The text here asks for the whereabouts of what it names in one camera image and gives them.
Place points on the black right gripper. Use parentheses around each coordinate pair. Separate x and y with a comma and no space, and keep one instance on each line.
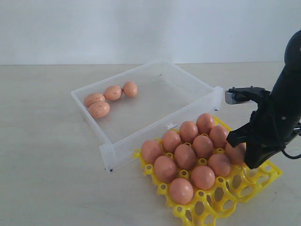
(270,130)

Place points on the brown egg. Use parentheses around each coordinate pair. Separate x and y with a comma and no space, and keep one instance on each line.
(130,89)
(181,191)
(220,164)
(203,177)
(113,93)
(205,122)
(150,151)
(92,98)
(165,169)
(185,157)
(236,155)
(203,147)
(170,141)
(99,109)
(218,135)
(188,131)

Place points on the yellow plastic egg tray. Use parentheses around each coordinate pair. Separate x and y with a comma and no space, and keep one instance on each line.
(221,199)

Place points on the clear plastic bin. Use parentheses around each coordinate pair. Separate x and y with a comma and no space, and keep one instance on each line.
(167,97)

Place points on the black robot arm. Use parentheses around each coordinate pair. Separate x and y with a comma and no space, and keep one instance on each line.
(288,84)

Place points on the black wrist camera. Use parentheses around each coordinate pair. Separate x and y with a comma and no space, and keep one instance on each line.
(234,96)

